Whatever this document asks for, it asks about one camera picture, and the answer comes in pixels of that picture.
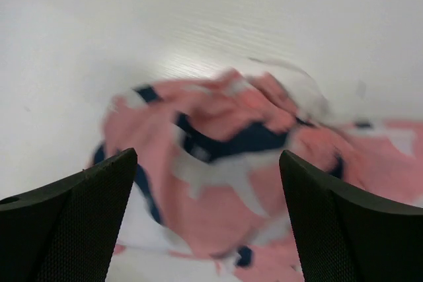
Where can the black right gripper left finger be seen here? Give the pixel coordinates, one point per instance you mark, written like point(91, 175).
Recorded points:
point(67, 230)

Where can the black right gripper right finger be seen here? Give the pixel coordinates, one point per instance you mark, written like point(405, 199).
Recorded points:
point(343, 233)

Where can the pink patterned shorts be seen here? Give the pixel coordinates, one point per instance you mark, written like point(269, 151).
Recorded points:
point(208, 183)

